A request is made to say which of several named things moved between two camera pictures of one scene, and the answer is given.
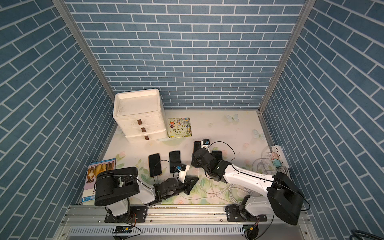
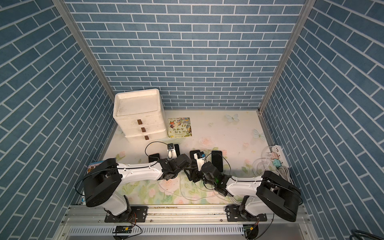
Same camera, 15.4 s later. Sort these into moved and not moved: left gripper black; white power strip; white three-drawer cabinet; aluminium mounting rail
Moved: left gripper black
Not moved: aluminium mounting rail; white three-drawer cabinet; white power strip
